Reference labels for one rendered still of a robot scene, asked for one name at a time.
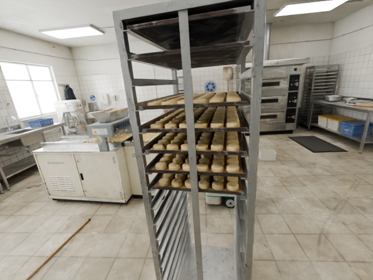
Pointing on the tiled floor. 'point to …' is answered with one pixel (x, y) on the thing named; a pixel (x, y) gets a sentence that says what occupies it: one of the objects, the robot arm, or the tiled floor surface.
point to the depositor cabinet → (85, 174)
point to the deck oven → (277, 94)
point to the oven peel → (227, 74)
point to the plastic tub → (267, 155)
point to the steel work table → (348, 109)
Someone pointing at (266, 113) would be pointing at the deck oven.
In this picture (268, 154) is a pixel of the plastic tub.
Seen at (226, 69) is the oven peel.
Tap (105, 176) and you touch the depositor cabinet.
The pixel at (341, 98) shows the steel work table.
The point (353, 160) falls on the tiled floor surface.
